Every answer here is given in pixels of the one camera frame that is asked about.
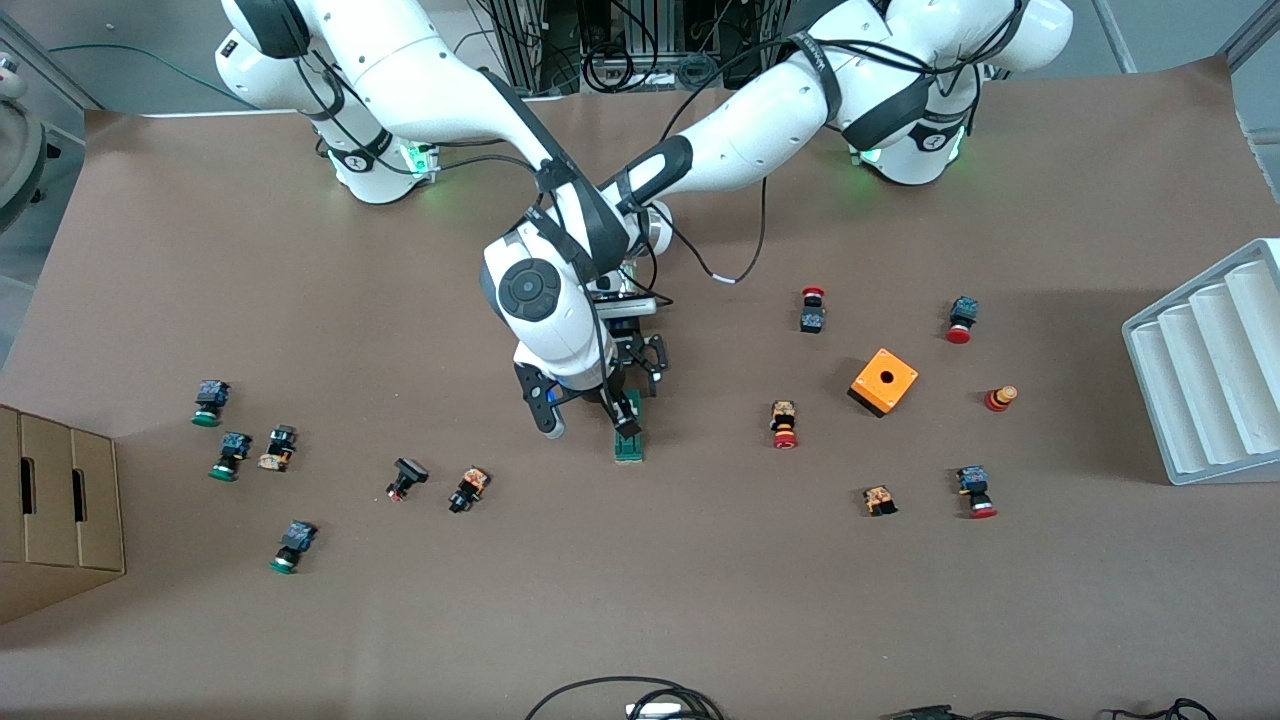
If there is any green pushbutton with blue block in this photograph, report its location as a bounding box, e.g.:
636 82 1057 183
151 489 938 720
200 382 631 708
192 380 231 428
209 432 253 482
269 520 319 575

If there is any black pushbutton with orange block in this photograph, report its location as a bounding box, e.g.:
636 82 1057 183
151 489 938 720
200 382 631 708
448 466 491 514
258 425 299 472

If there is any green rail with white clip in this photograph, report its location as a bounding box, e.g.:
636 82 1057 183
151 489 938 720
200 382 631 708
613 390 646 464

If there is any black looped cable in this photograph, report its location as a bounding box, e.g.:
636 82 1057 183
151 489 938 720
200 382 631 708
525 677 726 720

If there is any orange button enclosure box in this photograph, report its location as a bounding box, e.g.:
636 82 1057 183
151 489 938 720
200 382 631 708
848 348 919 418

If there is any white ribbed tray rack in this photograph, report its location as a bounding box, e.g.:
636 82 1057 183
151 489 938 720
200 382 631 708
1122 238 1280 486

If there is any white grey round machine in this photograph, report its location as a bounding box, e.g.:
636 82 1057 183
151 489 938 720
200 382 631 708
0 50 61 236

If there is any brown cardboard box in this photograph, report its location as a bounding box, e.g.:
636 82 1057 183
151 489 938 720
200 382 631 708
0 405 126 626

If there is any black square pushbutton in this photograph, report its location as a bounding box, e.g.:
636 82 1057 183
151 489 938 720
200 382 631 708
386 458 429 502

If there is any black coiled cable bundle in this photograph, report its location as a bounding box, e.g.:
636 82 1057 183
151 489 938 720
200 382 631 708
580 40 641 96

